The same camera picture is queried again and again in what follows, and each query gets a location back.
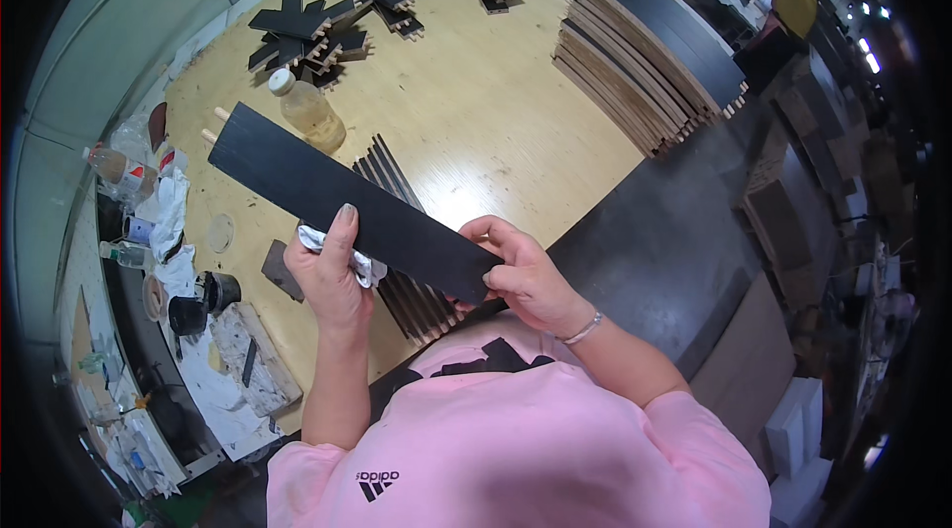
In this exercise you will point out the large dark grey panel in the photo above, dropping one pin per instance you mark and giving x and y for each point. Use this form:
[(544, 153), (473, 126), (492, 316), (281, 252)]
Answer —
[(662, 245)]

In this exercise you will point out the tape roll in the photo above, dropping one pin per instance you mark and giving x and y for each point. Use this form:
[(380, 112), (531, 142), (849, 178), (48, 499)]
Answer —
[(153, 297)]

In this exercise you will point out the brown flat board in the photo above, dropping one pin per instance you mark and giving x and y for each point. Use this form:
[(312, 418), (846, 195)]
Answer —
[(751, 372)]

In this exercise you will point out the person's right fingers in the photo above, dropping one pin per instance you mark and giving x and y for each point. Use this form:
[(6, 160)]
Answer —
[(492, 229)]

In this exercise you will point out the clear bottle with white cap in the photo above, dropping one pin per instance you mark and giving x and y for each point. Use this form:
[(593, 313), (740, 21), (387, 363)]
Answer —
[(312, 115)]

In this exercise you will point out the small clear plastic bottle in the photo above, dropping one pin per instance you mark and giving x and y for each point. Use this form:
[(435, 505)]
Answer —
[(126, 254)]

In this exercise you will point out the cluttered work shelf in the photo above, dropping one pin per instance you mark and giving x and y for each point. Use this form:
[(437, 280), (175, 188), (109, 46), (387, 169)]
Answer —
[(126, 424)]

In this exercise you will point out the person's right hand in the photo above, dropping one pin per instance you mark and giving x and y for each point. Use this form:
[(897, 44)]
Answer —
[(535, 282)]

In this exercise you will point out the person's body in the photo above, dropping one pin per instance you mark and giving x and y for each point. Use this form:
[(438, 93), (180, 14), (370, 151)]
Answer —
[(520, 446)]

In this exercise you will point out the white foam blocks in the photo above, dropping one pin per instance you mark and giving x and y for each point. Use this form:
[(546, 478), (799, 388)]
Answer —
[(799, 446)]

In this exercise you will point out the large stack of wooden panels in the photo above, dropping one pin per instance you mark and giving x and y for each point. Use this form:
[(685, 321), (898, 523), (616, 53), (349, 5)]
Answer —
[(647, 59)]

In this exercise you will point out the row of black slats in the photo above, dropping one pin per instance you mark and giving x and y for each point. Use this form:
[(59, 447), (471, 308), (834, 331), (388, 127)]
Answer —
[(416, 305)]

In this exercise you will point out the stacks of brown boards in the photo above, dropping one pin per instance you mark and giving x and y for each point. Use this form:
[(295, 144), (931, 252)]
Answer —
[(818, 193)]

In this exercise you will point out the person's left hand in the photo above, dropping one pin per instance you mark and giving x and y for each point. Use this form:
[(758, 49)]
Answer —
[(327, 282)]

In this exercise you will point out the long black wooden board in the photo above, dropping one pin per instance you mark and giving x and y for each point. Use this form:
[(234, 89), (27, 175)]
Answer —
[(320, 186)]

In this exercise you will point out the crumpled white rag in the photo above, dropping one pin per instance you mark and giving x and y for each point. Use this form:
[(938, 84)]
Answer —
[(172, 223)]

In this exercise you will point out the plastic bottle with red label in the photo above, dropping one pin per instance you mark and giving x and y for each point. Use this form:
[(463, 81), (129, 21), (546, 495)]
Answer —
[(123, 169)]

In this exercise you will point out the dark sandpaper piece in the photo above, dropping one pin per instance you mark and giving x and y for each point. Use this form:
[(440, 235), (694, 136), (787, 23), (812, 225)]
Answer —
[(281, 271)]

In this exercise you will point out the paint-stained sanding block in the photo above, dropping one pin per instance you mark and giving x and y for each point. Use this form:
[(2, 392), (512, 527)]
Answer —
[(260, 372)]

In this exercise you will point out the clear round lid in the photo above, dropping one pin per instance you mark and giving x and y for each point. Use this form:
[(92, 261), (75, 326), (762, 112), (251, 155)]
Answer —
[(219, 233)]

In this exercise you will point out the clear plastic bag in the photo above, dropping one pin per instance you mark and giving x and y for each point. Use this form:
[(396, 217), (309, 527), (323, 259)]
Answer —
[(132, 135)]

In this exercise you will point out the black cup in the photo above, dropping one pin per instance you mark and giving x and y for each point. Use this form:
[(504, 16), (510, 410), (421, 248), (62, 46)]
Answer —
[(187, 316), (221, 291)]

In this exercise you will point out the white cloth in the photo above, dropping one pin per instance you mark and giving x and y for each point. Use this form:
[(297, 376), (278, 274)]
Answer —
[(368, 268)]

